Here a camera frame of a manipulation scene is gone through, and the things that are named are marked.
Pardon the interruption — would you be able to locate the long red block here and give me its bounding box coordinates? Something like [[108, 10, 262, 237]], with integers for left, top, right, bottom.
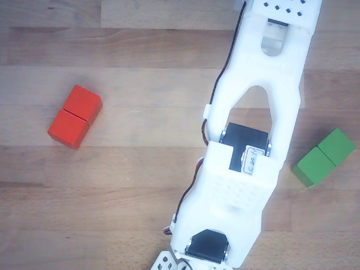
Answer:
[[47, 84, 103, 151]]

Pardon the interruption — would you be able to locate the long green block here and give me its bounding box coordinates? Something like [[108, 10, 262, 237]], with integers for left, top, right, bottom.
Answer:
[[290, 128, 356, 188]]

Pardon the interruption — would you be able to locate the white paper servo label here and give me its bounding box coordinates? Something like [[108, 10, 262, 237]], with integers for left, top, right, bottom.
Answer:
[[241, 145, 267, 177]]

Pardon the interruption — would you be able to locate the upper arm servo wire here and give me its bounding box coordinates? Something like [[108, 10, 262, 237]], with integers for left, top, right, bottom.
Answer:
[[164, 157, 205, 236]]

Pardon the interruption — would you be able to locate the forearm servo wire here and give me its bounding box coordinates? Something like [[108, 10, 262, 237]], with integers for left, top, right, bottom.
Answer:
[[201, 0, 248, 147]]

